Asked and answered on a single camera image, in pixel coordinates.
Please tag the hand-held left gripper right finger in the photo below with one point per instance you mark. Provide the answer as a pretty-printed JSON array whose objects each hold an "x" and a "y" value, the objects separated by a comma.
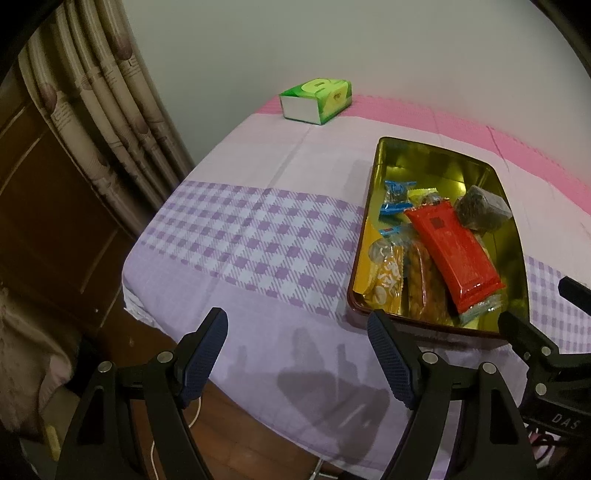
[{"x": 388, "y": 360}]

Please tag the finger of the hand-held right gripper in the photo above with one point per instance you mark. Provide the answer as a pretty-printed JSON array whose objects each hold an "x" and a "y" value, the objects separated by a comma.
[
  {"x": 549, "y": 369},
  {"x": 577, "y": 295}
]

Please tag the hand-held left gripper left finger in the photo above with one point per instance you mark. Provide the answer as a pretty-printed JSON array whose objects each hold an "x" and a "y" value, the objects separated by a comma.
[{"x": 203, "y": 364}]

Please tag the dark grey snack packet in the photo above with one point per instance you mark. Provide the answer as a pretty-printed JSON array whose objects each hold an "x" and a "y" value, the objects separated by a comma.
[{"x": 482, "y": 207}]

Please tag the red snack packet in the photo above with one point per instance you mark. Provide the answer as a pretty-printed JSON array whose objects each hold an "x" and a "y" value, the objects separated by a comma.
[{"x": 455, "y": 249}]

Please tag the blue candy packet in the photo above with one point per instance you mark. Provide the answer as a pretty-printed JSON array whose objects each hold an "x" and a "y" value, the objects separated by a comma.
[{"x": 396, "y": 201}]

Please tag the yellow candy packet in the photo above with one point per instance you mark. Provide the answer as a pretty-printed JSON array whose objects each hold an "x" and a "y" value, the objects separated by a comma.
[{"x": 427, "y": 196}]

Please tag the gold metal tin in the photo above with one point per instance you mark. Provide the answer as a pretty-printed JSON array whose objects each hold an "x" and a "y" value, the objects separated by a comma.
[{"x": 434, "y": 161}]

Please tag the purple checked tablecloth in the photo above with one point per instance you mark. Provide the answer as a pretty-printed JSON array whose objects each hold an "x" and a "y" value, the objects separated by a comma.
[{"x": 254, "y": 230}]

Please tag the beige cloth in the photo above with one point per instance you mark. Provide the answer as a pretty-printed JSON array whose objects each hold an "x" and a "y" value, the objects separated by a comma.
[{"x": 27, "y": 360}]

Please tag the brown wooden cabinet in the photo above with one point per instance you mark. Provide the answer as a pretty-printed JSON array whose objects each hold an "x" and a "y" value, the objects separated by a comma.
[{"x": 46, "y": 221}]

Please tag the green tissue pack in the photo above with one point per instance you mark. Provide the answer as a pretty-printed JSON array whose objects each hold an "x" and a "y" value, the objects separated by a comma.
[{"x": 318, "y": 99}]

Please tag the patterned beige curtain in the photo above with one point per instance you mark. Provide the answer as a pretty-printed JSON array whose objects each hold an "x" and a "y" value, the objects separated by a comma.
[{"x": 101, "y": 101}]

